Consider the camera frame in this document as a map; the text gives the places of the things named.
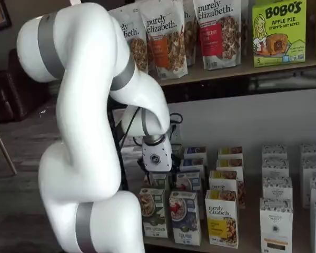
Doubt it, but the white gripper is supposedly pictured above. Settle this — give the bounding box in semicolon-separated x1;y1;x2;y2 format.
142;138;173;186

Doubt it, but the blue and white cereal box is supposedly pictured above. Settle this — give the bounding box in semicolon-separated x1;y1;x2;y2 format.
179;158;205;174
174;171;204;201
169;191;202;247
183;147;208;161

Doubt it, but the yellow purely elizabeth box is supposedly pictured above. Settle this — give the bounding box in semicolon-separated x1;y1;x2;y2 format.
209;170;246;209
216;158;244;174
204;189;240;249
218;147;243;160

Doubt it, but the green Bobo's oat bites box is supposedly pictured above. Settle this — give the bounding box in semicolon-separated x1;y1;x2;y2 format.
252;0;307;67

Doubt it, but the orange label granola pouch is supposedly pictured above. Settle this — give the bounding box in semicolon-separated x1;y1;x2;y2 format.
139;0;189;80

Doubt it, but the blue label granola pouch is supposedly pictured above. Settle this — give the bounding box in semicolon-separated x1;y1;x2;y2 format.
107;5;150;74

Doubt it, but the white granola pouch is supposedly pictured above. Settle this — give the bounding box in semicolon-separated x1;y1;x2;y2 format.
183;0;201;66

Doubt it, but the red label granola pouch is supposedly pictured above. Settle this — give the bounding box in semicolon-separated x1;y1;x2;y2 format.
193;0;242;71

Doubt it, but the dark brown leather armchair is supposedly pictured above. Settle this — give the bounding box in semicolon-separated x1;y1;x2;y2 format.
0;48;50;124

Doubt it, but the black power cable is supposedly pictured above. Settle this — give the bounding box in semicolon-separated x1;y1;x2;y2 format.
170;112;184;133

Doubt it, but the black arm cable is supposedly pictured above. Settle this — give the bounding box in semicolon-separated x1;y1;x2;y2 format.
121;105;144;148

